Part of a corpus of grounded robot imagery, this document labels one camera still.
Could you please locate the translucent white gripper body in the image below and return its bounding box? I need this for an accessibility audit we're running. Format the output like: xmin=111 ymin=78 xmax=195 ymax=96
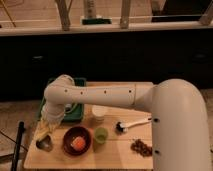
xmin=39 ymin=118 xmax=61 ymax=134

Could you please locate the white cup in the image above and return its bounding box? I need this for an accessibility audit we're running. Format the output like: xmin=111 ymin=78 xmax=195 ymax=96
xmin=92 ymin=105 xmax=108 ymax=122

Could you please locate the small green cup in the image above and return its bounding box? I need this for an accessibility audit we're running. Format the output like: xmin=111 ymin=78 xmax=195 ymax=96
xmin=94 ymin=127 xmax=108 ymax=144

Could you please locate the black pole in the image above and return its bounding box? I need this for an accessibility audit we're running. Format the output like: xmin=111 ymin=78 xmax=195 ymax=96
xmin=10 ymin=121 xmax=25 ymax=171

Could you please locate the metal cup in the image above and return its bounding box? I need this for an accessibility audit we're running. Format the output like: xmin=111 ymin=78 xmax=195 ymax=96
xmin=36 ymin=135 xmax=53 ymax=152

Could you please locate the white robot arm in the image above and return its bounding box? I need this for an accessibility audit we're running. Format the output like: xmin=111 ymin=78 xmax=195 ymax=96
xmin=42 ymin=75 xmax=212 ymax=171

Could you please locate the dark red bowl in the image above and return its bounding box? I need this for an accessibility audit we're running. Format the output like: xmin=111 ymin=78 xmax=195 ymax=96
xmin=62 ymin=126 xmax=91 ymax=156

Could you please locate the green tray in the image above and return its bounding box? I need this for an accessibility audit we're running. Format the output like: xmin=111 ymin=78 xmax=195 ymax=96
xmin=37 ymin=77 xmax=86 ymax=123

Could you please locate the white wooden railing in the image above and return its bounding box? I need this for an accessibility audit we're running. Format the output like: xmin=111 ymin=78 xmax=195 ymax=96
xmin=0 ymin=0 xmax=213 ymax=36

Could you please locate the orange fruit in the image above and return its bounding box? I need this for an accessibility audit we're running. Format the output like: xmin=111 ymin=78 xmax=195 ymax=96
xmin=71 ymin=136 xmax=86 ymax=151

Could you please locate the brown crumb pile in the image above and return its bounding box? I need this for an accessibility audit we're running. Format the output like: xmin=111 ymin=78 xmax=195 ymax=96
xmin=130 ymin=139 xmax=152 ymax=157

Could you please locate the wooden cutting board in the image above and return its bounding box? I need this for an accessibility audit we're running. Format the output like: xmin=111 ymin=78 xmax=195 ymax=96
xmin=23 ymin=81 xmax=155 ymax=171

